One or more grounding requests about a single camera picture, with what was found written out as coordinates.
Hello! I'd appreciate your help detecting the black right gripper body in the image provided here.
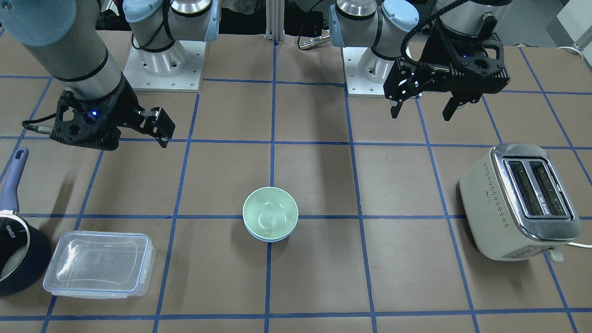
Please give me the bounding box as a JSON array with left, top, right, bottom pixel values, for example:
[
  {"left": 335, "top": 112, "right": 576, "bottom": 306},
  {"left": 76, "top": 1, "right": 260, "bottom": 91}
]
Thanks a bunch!
[{"left": 50, "top": 79, "right": 176, "bottom": 150}]

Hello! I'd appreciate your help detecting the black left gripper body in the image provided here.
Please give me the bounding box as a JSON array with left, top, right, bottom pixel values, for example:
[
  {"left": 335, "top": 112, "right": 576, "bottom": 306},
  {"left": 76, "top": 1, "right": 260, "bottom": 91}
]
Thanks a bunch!
[{"left": 383, "top": 21, "right": 510, "bottom": 100}]

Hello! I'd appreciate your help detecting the green bowl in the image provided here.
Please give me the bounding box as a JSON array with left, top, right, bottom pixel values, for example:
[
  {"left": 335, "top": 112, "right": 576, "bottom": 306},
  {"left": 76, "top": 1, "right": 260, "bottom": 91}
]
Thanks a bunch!
[{"left": 242, "top": 187, "right": 299, "bottom": 238}]

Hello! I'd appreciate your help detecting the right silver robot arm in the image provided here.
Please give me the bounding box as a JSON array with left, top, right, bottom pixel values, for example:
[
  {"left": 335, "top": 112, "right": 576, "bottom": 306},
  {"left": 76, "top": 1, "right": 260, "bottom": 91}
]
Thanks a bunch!
[{"left": 1, "top": 0, "right": 221, "bottom": 150}]

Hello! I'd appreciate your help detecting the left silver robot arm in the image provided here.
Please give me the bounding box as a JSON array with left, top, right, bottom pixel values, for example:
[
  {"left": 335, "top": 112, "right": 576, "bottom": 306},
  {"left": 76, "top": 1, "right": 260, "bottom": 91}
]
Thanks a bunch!
[{"left": 328, "top": 0, "right": 511, "bottom": 121}]

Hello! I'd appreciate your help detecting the cream and chrome toaster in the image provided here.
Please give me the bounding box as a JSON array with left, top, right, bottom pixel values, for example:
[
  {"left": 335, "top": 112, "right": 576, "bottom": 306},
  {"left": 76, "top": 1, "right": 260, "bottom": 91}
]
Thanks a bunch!
[{"left": 459, "top": 143, "right": 583, "bottom": 263}]

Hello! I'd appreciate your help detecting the clear plastic lidded container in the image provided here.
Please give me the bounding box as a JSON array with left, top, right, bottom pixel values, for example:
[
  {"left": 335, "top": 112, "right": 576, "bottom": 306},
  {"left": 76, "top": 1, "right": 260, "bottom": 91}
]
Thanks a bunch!
[{"left": 43, "top": 230, "right": 156, "bottom": 299}]

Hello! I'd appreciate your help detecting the blue saucepan with glass lid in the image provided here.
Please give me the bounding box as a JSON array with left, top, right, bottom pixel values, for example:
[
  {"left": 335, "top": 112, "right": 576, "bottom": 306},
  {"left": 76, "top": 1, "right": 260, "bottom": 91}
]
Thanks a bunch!
[{"left": 0, "top": 148, "right": 51, "bottom": 297}]

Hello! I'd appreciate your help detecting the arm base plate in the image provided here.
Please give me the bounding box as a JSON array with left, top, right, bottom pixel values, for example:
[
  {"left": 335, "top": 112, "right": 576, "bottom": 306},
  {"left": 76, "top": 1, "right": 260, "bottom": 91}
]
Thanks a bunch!
[
  {"left": 342, "top": 47, "right": 393, "bottom": 98},
  {"left": 123, "top": 41, "right": 208, "bottom": 93}
]

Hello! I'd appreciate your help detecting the aluminium frame post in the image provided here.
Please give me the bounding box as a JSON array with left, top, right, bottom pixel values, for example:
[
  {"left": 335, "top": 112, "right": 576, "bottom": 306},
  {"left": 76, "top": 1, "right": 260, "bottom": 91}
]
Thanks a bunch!
[{"left": 265, "top": 0, "right": 286, "bottom": 45}]

